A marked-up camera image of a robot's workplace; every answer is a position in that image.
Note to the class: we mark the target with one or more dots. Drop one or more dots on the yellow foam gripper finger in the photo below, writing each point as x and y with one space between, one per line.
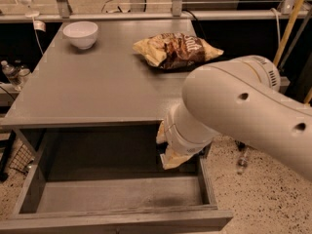
161 134
172 159

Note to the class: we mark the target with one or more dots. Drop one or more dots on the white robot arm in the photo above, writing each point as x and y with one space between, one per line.
239 98

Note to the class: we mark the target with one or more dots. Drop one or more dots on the grey counter cabinet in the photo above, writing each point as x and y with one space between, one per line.
106 84

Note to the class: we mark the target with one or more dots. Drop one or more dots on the grey open top drawer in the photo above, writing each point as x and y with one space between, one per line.
110 180

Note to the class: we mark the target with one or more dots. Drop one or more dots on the clear bottle on floor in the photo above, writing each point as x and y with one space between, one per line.
243 161

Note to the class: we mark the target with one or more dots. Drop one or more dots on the brown yellow chip bag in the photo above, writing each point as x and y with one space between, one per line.
175 50

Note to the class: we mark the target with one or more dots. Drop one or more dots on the white ceramic bowl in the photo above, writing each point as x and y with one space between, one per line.
81 34

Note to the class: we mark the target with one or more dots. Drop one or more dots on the white power strip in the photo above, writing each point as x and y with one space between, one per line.
285 82

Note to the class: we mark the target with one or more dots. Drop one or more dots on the clear plastic water bottle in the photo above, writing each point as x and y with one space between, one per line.
12 74

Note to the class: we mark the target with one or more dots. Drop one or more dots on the white round lamp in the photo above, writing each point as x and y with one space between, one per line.
25 0

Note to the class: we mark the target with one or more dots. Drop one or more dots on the yellow wooden ladder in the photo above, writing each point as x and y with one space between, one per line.
294 53

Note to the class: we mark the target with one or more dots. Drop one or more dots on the black wire basket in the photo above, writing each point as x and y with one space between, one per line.
22 160

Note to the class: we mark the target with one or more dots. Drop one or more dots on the grey metal rail frame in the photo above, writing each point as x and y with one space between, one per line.
175 13

